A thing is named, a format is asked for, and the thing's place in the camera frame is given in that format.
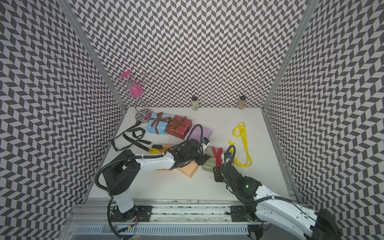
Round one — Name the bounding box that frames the purple gift box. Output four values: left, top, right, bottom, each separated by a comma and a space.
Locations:
185, 125, 213, 143

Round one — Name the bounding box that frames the peach gift box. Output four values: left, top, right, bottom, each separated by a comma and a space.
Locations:
178, 162, 199, 178

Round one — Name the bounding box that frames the green gift box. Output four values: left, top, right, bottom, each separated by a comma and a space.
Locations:
202, 147, 224, 173

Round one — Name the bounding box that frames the orange gift box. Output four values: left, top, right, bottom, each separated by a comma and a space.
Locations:
149, 145, 175, 170

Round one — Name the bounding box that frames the yellow ribbon of peach box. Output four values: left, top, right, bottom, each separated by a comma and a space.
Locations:
232, 123, 253, 168

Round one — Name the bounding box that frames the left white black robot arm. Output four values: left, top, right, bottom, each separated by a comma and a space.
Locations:
95, 138, 210, 221

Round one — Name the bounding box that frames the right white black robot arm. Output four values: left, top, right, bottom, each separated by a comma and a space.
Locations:
213, 163, 342, 240

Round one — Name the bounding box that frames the red gift box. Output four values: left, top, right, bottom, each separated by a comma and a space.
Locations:
166, 115, 192, 139

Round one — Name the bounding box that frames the yellow ribbon on orange box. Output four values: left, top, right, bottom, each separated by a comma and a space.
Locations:
149, 148, 165, 155

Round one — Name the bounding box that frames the blue gift box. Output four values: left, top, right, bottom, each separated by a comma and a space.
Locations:
146, 112, 171, 135

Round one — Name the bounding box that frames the brown ribbon on blue box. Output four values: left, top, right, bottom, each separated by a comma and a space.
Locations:
149, 112, 172, 135

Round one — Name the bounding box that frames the light spice jar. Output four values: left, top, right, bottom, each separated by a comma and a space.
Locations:
191, 96, 199, 111

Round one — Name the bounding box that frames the brown spice jar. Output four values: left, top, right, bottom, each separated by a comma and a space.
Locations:
237, 96, 246, 110

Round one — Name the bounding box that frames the silver pink jewelry stand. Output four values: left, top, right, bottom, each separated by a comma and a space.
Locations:
112, 70, 153, 124

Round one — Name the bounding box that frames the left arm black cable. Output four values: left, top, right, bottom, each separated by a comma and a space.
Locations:
186, 124, 205, 143

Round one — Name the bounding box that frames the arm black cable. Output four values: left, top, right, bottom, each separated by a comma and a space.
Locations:
186, 124, 205, 143
224, 144, 237, 169

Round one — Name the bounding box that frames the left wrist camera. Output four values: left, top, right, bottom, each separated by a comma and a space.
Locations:
202, 137, 210, 148

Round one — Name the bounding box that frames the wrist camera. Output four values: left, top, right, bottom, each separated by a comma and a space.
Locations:
223, 153, 235, 165
202, 137, 210, 148

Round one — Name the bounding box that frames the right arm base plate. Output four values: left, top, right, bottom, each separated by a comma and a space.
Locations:
230, 205, 249, 223

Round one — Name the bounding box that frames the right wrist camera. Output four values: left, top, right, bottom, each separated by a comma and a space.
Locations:
223, 153, 235, 165

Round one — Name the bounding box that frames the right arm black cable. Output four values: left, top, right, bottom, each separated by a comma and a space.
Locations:
224, 144, 237, 169

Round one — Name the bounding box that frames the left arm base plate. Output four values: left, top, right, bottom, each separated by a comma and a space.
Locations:
110, 206, 153, 223

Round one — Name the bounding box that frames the aluminium front rail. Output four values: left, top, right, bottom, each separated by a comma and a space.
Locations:
68, 199, 319, 226

